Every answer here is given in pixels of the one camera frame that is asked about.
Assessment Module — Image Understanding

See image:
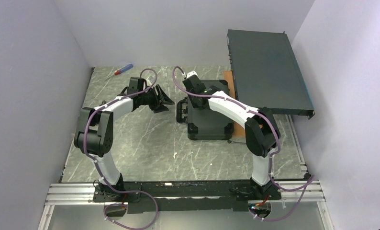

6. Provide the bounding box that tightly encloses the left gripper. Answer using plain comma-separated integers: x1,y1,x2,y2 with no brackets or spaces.
139,85,175,114

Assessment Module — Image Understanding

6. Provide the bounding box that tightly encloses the black poker chip case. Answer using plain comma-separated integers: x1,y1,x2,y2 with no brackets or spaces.
176,96,234,140

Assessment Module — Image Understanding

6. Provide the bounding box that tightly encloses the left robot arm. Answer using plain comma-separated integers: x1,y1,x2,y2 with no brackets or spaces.
74,77,174,202

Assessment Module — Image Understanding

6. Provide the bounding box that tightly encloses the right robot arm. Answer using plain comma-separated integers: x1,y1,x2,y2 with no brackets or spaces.
183,73,280,199

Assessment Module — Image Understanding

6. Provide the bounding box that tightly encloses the blue red screwdriver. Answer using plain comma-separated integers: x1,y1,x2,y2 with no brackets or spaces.
106,64,134,79

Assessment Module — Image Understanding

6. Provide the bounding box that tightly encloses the dark grey rack box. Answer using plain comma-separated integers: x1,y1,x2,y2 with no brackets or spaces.
227,29,315,118

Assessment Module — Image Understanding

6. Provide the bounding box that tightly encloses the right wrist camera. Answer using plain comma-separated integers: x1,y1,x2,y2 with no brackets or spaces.
185,71,198,79

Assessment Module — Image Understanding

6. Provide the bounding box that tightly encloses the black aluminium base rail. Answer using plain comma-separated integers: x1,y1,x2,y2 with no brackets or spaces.
45,180,325,214

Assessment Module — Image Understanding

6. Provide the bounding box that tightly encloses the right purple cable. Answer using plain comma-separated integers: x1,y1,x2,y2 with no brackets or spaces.
172,66,316,222

